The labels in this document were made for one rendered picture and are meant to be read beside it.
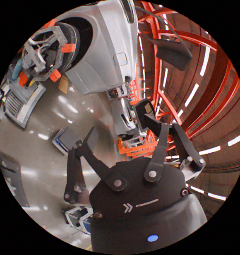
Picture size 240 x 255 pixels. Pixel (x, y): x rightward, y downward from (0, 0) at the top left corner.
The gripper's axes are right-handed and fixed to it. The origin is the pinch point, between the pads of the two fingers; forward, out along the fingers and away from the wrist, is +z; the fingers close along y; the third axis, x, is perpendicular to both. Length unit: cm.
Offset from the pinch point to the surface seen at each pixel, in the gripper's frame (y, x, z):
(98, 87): -18, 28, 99
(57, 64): -37, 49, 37
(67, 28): -22, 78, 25
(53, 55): -32, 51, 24
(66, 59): -31, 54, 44
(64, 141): -90, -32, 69
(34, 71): -43, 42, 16
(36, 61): -40, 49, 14
